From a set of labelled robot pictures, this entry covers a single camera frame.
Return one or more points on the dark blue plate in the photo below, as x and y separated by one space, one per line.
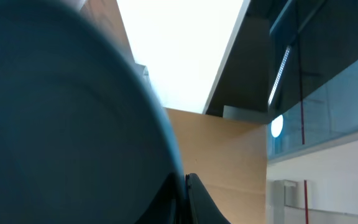
82 137

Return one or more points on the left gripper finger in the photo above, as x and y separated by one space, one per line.
201 207

